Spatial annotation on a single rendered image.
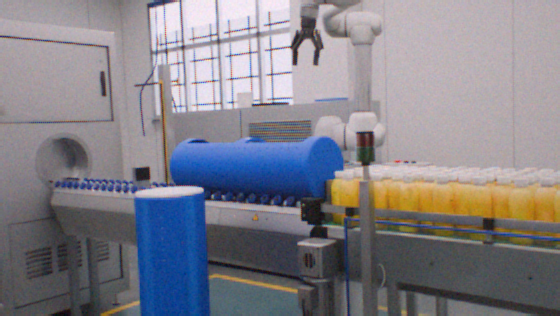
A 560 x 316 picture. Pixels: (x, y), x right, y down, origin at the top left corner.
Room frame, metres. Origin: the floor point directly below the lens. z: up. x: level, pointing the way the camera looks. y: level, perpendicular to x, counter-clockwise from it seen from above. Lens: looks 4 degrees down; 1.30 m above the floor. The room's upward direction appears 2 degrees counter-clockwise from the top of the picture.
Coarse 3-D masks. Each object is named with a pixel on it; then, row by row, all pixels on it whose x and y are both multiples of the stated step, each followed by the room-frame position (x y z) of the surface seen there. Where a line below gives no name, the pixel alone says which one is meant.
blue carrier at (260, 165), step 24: (192, 144) 2.73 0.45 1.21; (216, 144) 2.62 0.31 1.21; (240, 144) 2.51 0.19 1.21; (264, 144) 2.42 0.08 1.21; (288, 144) 2.33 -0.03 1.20; (312, 144) 2.25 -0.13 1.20; (336, 144) 2.37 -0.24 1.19; (192, 168) 2.65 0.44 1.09; (216, 168) 2.54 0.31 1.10; (240, 168) 2.44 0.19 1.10; (264, 168) 2.35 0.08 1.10; (288, 168) 2.26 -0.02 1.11; (312, 168) 2.23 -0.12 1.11; (336, 168) 2.37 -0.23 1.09; (240, 192) 2.51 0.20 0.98; (264, 192) 2.40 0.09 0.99; (288, 192) 2.31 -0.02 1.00; (312, 192) 2.23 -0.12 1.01
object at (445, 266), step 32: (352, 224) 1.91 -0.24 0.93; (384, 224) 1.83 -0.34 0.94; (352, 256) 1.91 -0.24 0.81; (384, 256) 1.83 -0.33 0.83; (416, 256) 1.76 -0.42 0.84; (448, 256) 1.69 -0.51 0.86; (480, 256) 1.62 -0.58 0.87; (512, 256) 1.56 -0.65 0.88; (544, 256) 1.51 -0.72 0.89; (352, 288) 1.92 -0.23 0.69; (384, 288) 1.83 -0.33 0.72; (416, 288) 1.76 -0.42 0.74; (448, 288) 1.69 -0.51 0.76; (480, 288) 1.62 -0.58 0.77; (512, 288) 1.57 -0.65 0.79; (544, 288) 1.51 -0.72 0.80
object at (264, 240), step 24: (72, 216) 3.43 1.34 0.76; (96, 216) 3.24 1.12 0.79; (120, 216) 3.07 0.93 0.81; (216, 216) 2.56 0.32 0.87; (240, 216) 2.47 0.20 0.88; (264, 216) 2.38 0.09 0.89; (288, 216) 2.30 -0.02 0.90; (120, 240) 3.18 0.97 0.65; (216, 240) 2.60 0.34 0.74; (240, 240) 2.49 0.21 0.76; (264, 240) 2.38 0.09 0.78; (288, 240) 2.29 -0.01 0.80; (240, 264) 2.56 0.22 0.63; (264, 264) 2.45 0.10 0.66; (288, 264) 2.35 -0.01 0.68
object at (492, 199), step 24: (408, 192) 1.86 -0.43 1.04; (432, 192) 1.82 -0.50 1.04; (456, 192) 1.79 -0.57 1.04; (480, 192) 1.71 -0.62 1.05; (504, 192) 1.69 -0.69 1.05; (528, 192) 1.63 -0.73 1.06; (552, 192) 1.62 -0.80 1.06; (504, 216) 1.69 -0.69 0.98; (528, 216) 1.62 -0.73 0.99; (552, 216) 1.61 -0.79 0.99
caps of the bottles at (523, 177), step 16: (400, 176) 1.94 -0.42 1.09; (416, 176) 1.93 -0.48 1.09; (432, 176) 1.86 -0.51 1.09; (448, 176) 1.86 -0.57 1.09; (464, 176) 1.79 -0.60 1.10; (480, 176) 1.75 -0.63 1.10; (496, 176) 1.83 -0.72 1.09; (512, 176) 1.76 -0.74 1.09; (528, 176) 1.70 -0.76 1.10; (544, 176) 1.80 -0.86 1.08
